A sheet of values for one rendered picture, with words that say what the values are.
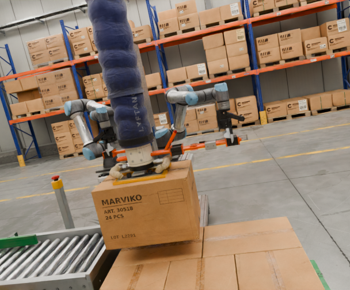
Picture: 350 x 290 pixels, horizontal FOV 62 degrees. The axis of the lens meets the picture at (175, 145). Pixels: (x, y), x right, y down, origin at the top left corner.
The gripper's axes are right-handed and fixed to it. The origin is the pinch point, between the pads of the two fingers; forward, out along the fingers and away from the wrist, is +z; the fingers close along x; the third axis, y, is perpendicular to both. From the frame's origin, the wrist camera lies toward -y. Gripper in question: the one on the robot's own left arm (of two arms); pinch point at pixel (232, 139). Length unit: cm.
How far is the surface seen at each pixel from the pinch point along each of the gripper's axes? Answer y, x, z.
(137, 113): 54, 8, -28
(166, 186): 43, 20, 17
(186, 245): 41, 5, 66
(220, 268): 19, 33, 66
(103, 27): 62, 10, -79
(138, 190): 60, 21, 17
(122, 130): 65, 10, -19
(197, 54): 30, -846, -120
